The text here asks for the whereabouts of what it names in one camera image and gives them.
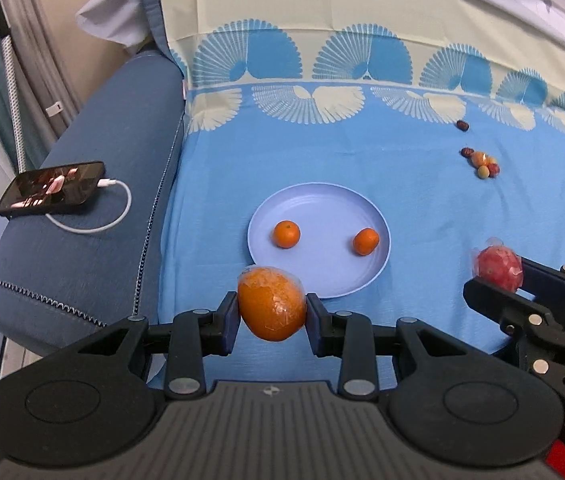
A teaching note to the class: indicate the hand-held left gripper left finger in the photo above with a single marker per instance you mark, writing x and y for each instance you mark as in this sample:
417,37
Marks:
230,325

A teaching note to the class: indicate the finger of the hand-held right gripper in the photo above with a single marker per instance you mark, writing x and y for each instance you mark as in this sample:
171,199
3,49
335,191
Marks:
492,300
542,277

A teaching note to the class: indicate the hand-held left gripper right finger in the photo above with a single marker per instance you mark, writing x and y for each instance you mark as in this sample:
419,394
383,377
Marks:
315,327

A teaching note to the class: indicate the red plastic-wrapped fruit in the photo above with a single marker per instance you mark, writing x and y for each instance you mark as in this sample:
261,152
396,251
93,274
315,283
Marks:
497,265

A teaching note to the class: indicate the large plastic-wrapped orange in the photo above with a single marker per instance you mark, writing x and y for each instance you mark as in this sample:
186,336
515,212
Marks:
271,305

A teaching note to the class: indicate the light blue round plate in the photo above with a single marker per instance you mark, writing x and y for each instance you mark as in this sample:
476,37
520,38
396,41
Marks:
322,207

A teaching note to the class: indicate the small yellow round fruit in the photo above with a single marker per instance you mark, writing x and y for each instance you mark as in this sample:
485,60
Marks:
483,172

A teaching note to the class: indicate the tiny orange kumquat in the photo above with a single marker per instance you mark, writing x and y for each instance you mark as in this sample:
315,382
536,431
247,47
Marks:
480,158

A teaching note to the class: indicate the dark red date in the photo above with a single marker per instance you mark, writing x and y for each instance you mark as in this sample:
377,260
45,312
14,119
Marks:
466,151
462,125

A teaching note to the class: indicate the small mandarin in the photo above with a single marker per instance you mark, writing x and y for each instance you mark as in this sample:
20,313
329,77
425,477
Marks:
287,234
365,241

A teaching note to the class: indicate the small red fruit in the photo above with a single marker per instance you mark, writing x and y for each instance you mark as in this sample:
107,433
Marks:
493,168

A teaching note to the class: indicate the blue cream fan-print blanket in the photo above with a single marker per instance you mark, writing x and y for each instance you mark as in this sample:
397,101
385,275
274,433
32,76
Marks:
342,150

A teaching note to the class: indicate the black smartphone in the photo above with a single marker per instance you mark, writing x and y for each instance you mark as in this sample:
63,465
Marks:
52,187

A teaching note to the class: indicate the blue fabric sofa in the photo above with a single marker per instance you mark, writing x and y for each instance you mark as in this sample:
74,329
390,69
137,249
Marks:
97,125

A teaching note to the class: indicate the pale grey bedsheet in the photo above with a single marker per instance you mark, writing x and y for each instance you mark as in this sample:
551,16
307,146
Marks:
112,15

